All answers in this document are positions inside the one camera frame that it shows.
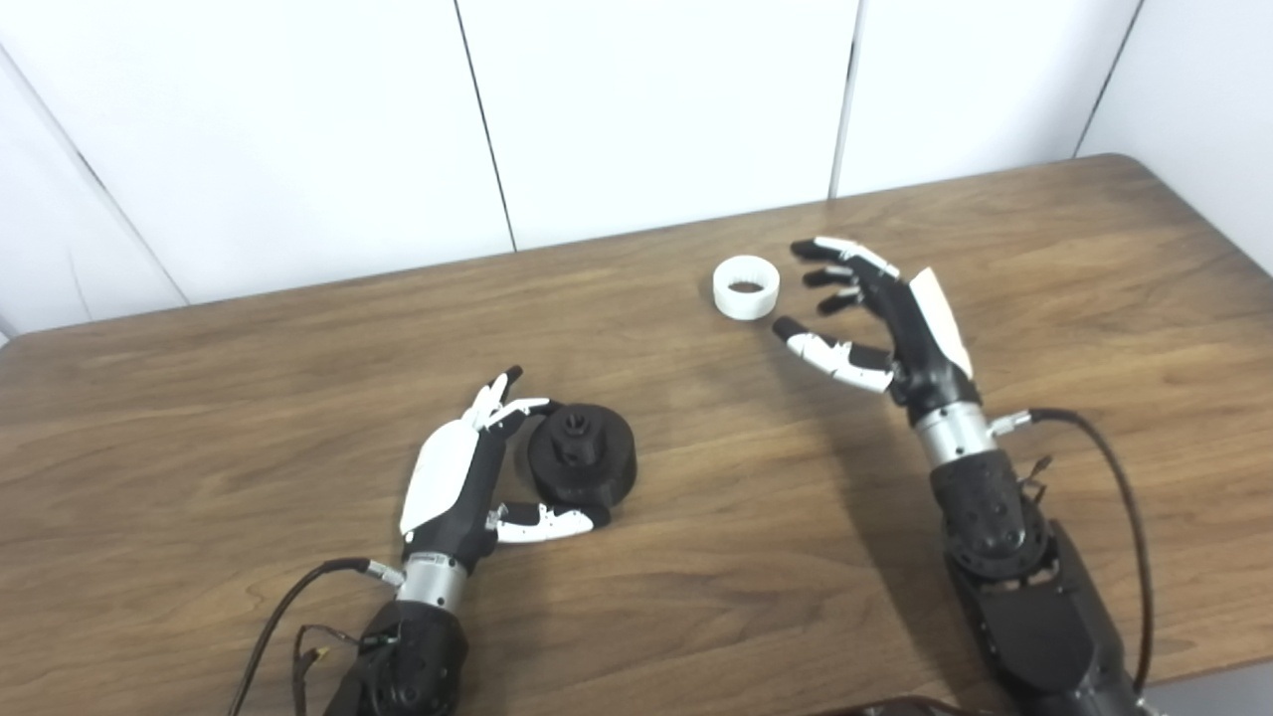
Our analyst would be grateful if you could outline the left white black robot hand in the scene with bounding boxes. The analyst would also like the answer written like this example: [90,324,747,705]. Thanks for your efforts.
[398,365,612,573]

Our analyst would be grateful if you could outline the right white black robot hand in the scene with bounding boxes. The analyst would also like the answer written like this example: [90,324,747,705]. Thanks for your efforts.
[772,237,981,427]

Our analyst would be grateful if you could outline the round black stepped part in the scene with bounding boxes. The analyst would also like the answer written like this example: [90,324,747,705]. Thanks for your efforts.
[526,403,637,510]

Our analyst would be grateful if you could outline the white toothed ring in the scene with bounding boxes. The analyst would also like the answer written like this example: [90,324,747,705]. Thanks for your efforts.
[712,255,782,322]

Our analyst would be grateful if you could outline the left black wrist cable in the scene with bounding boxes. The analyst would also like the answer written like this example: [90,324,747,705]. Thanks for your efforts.
[227,557,407,716]

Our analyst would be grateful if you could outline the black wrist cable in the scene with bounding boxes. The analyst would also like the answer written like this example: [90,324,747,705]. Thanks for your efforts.
[227,557,407,716]
[990,408,1155,697]

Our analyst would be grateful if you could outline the left thin arm wires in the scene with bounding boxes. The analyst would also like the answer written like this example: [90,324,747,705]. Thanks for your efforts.
[291,625,384,716]

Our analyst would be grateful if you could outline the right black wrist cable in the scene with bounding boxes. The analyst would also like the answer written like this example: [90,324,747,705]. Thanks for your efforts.
[990,408,1155,697]

